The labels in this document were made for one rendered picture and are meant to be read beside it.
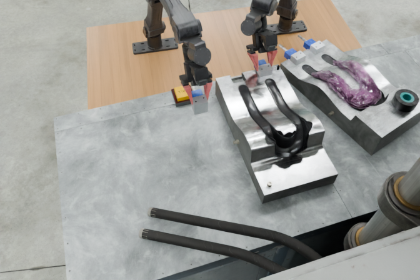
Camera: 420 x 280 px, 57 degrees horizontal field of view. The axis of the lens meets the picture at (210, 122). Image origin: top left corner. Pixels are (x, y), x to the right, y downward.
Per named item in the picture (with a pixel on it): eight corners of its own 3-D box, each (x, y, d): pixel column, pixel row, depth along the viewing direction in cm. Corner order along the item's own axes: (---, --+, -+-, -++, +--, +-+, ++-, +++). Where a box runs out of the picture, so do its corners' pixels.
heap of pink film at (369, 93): (306, 75, 153) (310, 61, 147) (338, 58, 159) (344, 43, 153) (356, 118, 140) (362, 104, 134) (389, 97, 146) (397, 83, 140)
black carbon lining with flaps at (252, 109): (235, 89, 147) (236, 72, 140) (274, 80, 150) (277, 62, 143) (270, 164, 127) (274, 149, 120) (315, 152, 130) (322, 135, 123)
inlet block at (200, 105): (184, 87, 142) (184, 77, 138) (197, 85, 143) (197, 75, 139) (194, 115, 135) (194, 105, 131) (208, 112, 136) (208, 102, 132)
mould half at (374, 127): (278, 72, 163) (282, 52, 154) (323, 49, 172) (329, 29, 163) (370, 155, 137) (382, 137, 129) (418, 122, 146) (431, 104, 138)
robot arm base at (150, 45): (177, 34, 166) (175, 24, 170) (130, 40, 163) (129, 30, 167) (179, 49, 172) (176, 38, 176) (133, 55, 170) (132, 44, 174)
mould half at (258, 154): (215, 94, 155) (215, 69, 145) (275, 80, 160) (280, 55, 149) (262, 204, 126) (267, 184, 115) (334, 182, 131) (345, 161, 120)
